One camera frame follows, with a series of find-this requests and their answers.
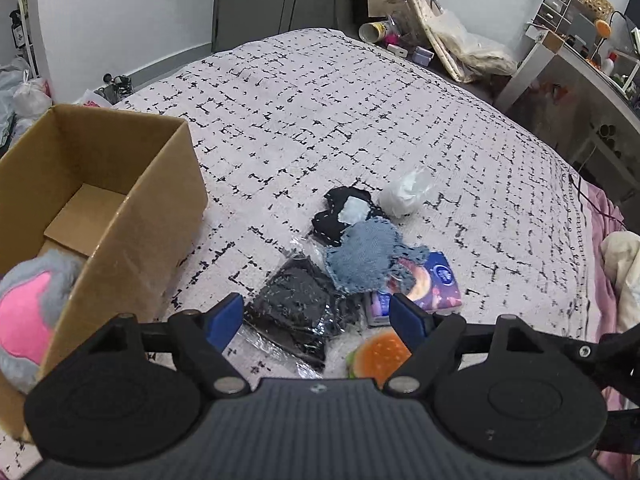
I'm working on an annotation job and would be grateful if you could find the dark grey wardrobe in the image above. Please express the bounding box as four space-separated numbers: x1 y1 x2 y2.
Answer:
212 0 370 54

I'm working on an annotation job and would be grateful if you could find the black stitched heart cushion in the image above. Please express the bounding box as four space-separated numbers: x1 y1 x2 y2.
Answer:
311 186 392 249

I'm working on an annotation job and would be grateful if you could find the grey mini drawer organiser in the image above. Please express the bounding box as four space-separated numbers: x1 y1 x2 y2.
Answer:
532 0 576 31

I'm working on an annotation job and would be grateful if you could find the white desk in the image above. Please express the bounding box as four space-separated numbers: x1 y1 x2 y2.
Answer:
495 30 640 201

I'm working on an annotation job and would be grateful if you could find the pink bed sheet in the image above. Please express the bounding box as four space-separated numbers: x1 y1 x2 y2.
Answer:
575 182 640 480

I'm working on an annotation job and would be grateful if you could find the white tied plastic bag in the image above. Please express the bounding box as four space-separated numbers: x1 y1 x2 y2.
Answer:
12 70 54 122

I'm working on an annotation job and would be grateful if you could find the orange desk lamp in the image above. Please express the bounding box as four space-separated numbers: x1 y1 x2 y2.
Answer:
590 10 632 61

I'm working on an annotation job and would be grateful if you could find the brown cardboard box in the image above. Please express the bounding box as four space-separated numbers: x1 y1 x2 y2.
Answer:
0 104 209 444

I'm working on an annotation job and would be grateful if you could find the blue and purple tissue pack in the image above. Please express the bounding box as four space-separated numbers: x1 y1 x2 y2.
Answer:
367 251 464 328

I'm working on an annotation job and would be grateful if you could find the clear crumpled plastic bag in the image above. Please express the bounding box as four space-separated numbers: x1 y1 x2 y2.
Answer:
434 10 519 82

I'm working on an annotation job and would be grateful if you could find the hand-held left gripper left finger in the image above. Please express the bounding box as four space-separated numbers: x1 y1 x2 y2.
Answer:
98 292 248 399

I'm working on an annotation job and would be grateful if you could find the wicker basket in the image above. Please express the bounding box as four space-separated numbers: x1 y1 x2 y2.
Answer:
577 0 615 21

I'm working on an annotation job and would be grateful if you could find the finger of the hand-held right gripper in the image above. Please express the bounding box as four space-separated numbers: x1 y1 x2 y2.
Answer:
522 325 640 455

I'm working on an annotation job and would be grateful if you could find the black cloth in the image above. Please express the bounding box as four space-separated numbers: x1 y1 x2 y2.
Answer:
243 255 362 367

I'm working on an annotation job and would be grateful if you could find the white shelf unit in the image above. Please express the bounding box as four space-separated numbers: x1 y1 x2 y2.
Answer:
0 0 40 80

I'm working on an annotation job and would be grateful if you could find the grey and pink plush toy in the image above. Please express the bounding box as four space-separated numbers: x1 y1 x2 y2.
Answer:
0 249 87 395

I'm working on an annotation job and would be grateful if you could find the thin black cable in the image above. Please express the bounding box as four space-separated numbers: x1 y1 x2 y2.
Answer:
567 172 627 232

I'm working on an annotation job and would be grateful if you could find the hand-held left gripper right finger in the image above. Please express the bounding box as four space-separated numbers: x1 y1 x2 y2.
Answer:
382 292 532 399

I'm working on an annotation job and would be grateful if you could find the white crumpled plastic bag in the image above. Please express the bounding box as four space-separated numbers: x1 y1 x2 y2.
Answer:
377 166 437 219

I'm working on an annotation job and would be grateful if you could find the blue denim heart cushion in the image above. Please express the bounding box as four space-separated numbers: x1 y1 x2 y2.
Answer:
325 221 430 301

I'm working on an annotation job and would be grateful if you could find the cream pillow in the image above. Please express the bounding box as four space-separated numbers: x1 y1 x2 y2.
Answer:
600 232 640 332

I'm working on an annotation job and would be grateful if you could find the burger squeeze toy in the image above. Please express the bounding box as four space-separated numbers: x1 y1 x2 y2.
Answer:
347 331 414 389

